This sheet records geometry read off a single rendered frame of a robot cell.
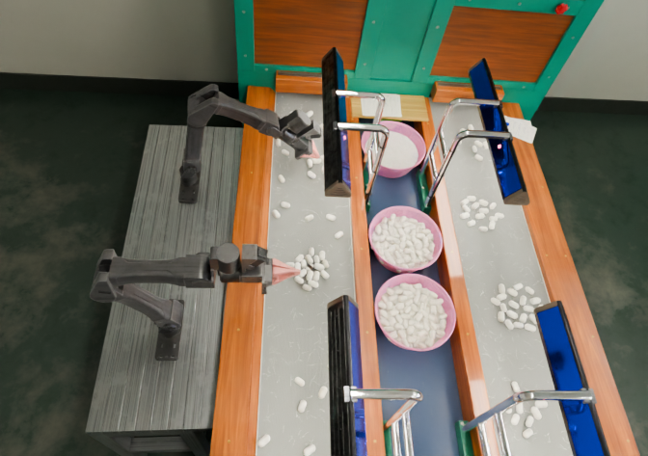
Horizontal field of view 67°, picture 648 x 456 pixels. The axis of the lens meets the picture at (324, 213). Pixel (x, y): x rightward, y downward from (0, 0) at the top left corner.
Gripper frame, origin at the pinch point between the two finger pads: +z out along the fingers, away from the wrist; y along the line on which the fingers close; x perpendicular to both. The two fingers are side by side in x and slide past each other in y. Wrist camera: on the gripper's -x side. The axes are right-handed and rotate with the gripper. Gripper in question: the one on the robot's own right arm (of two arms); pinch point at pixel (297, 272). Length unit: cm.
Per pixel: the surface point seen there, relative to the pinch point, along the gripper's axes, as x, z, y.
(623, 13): 29, 190, 180
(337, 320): -1.8, 9.4, -14.2
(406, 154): 33, 49, 72
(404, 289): 34, 39, 11
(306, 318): 33.0, 5.2, 0.5
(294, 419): 33.1, 1.0, -29.9
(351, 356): -4.0, 11.9, -23.8
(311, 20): -2, 8, 106
